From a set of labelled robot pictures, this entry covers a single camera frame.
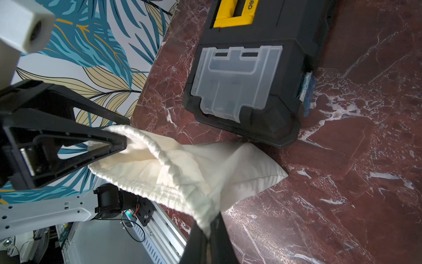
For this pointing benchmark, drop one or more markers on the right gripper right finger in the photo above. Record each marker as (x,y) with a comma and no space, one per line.
(222,251)

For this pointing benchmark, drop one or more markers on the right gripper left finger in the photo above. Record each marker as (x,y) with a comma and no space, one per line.
(195,251)

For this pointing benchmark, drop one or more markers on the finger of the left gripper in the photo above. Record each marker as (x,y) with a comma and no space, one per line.
(52,99)
(38,148)

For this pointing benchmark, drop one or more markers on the cream cloth soil bag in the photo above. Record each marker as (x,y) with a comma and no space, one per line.
(199,180)

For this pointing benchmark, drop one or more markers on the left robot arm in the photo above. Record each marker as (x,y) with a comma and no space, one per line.
(105,201)

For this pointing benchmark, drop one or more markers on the black yellow toolbox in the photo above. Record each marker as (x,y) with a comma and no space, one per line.
(253,69)

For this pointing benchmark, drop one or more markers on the aluminium front rail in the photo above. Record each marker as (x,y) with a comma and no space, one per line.
(111,242)

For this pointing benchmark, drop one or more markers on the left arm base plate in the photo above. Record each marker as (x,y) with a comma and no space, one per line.
(144,210)

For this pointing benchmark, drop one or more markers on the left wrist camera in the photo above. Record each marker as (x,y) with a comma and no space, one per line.
(26,27)

